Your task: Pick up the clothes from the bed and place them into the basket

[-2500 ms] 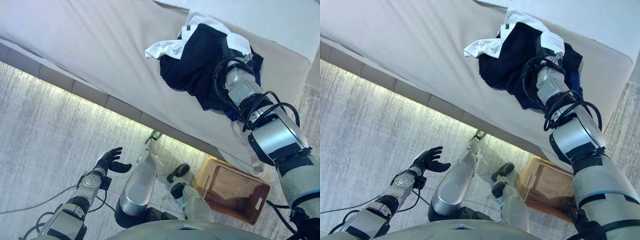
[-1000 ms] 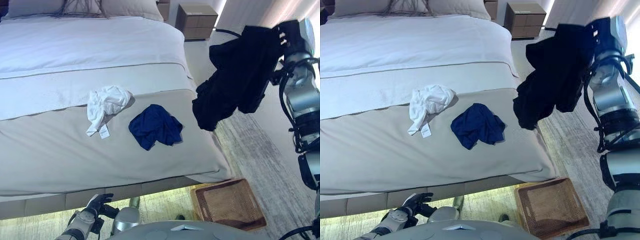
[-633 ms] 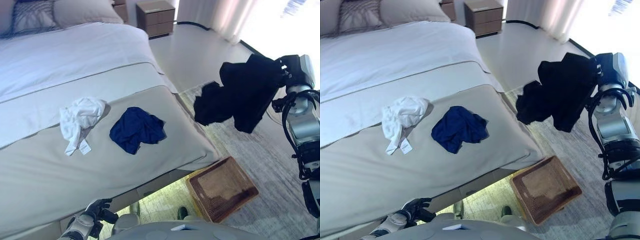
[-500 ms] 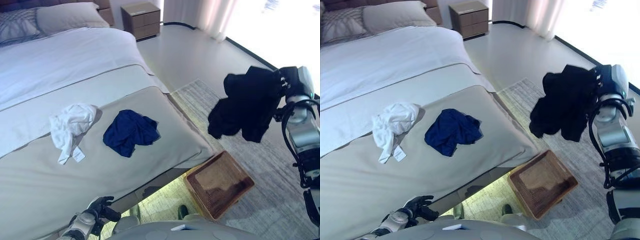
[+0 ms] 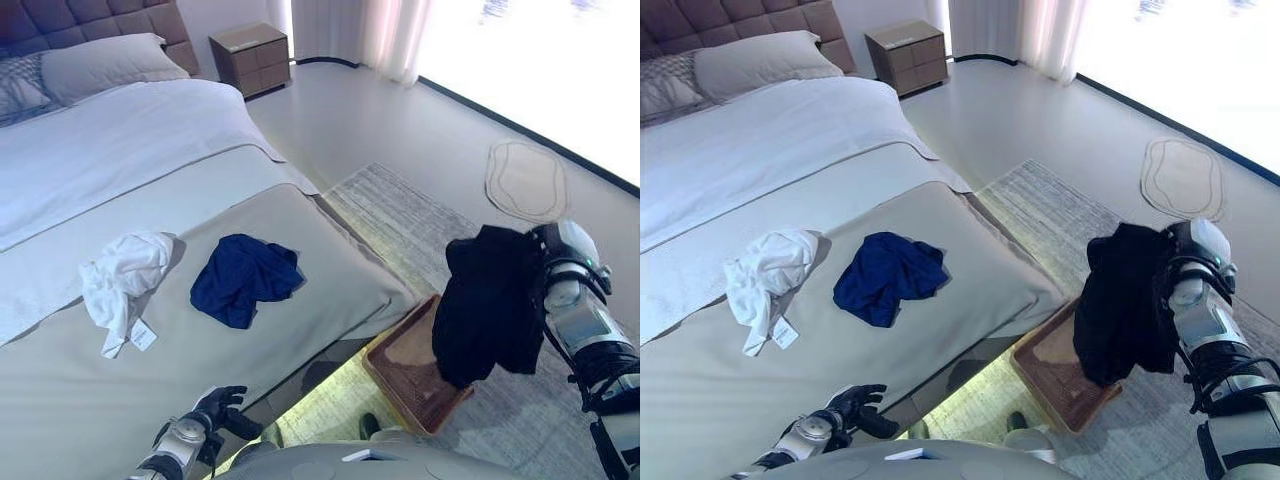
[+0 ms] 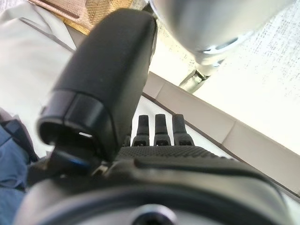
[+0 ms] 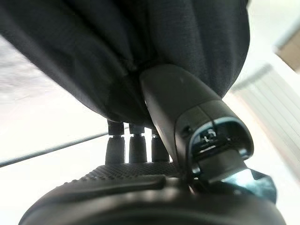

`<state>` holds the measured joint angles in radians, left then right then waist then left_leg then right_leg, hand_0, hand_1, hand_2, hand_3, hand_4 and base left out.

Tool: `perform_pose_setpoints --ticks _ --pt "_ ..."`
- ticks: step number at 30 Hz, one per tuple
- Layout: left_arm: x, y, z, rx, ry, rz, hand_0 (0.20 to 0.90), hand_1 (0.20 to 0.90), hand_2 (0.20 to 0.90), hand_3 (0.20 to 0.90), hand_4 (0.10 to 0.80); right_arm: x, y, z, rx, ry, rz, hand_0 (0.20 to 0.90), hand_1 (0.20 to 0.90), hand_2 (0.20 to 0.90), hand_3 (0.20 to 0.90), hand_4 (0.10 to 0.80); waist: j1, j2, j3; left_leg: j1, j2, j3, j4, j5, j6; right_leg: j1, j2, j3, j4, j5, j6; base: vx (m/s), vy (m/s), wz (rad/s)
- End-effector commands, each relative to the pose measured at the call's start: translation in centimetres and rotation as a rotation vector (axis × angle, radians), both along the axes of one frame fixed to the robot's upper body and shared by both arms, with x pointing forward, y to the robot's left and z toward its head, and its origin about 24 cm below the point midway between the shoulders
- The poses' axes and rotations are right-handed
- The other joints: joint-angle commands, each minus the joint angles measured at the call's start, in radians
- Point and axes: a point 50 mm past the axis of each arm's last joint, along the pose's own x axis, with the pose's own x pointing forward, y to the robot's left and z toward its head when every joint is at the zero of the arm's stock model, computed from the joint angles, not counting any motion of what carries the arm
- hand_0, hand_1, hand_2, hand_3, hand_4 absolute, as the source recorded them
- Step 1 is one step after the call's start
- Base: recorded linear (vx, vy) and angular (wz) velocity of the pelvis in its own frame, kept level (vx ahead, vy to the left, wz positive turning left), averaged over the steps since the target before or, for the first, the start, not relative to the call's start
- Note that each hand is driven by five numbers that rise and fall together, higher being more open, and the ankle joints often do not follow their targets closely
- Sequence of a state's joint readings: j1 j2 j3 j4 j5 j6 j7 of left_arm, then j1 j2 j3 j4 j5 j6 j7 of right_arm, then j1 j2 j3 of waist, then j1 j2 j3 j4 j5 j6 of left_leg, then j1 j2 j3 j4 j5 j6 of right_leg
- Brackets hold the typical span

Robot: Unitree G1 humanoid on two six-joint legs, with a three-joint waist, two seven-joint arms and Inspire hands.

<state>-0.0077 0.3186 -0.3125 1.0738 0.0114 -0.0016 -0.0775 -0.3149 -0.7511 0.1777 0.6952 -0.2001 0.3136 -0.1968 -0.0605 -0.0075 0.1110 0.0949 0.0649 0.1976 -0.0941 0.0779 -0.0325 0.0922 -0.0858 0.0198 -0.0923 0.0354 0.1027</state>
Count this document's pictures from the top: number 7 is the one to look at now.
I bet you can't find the brown wooden nightstand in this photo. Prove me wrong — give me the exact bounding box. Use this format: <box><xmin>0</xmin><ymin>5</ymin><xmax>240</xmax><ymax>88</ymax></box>
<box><xmin>273</xmin><ymin>30</ymin><xmax>300</xmax><ymax>71</ymax></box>

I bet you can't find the large grey streaked rug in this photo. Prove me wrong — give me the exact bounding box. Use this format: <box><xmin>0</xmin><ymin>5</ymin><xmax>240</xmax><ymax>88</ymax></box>
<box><xmin>0</xmin><ymin>35</ymin><xmax>71</xmax><ymax>101</ymax></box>

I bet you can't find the dark navy garment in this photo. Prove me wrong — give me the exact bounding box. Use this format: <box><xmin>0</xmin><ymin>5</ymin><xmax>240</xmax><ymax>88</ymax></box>
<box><xmin>0</xmin><ymin>0</ymin><xmax>250</xmax><ymax>127</ymax></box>

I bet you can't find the black baseboard strip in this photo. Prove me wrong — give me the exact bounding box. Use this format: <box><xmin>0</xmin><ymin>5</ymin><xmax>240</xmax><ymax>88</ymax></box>
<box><xmin>0</xmin><ymin>131</ymin><xmax>111</xmax><ymax>168</ymax></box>

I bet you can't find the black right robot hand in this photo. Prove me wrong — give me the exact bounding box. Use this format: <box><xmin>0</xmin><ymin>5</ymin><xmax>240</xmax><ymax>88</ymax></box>
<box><xmin>18</xmin><ymin>63</ymin><xmax>288</xmax><ymax>225</ymax></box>

